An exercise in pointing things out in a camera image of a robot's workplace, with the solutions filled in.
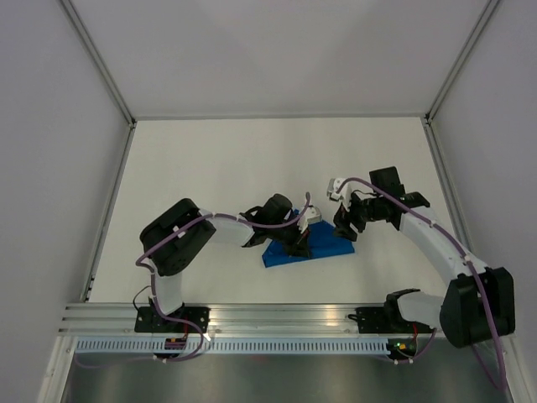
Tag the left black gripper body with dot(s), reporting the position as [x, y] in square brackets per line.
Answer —
[290, 238]

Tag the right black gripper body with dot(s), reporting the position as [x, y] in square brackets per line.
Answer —
[360, 212]

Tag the blue cloth napkin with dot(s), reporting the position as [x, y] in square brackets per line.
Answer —
[323, 244]

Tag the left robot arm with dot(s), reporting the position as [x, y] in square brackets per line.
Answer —
[175, 239]

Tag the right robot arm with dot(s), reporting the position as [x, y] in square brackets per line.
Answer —
[479, 301]

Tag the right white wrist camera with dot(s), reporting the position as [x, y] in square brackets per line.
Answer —
[339, 192]

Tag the aluminium front rail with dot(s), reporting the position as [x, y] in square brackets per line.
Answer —
[225, 320]

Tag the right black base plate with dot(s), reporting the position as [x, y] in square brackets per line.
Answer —
[379, 320]

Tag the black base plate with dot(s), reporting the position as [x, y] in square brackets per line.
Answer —
[379, 320]
[149, 321]

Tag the white slotted cable duct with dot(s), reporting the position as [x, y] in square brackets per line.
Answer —
[353, 346]

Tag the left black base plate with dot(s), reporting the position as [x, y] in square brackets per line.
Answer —
[149, 321]

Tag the right aluminium frame post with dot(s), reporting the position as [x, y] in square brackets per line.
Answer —
[479, 27]

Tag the aluminium frame post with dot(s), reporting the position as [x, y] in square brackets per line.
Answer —
[84, 36]
[479, 27]

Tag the left aluminium frame post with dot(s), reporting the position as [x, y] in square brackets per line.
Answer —
[84, 36]

